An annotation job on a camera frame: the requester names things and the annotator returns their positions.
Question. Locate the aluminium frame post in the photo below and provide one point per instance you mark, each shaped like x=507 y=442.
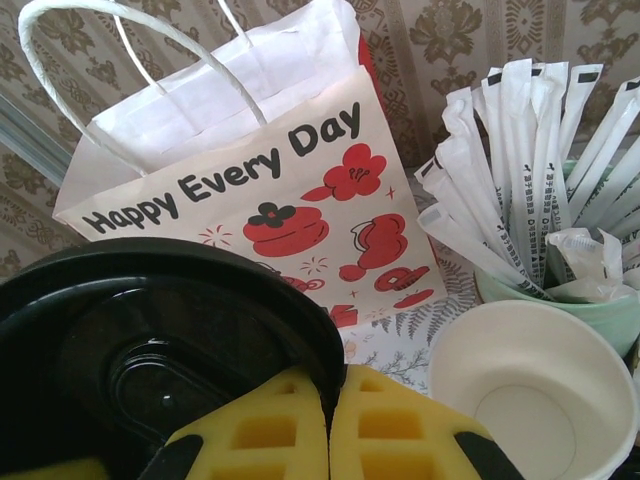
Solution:
x=30 y=145

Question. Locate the clear plastic packet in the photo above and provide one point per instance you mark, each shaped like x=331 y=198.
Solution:
x=580 y=250

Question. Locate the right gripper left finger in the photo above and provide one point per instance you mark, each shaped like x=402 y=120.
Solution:
x=260 y=450

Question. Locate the floral table cover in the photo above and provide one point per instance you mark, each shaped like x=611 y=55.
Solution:
x=395 y=345

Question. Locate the black plastic cup lid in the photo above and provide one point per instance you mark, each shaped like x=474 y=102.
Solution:
x=150 y=310

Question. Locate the white paper-wrapped straw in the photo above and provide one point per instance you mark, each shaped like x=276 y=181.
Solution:
x=522 y=150
x=575 y=115
x=550 y=150
x=497 y=140
x=450 y=192
x=480 y=252
x=605 y=140
x=475 y=160

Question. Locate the mint green straw holder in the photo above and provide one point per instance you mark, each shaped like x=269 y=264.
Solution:
x=610 y=320

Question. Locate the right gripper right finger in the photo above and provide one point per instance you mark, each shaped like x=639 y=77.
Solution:
x=400 y=450

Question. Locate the white Happy Every Day bag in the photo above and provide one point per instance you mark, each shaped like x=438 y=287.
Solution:
x=225 y=210

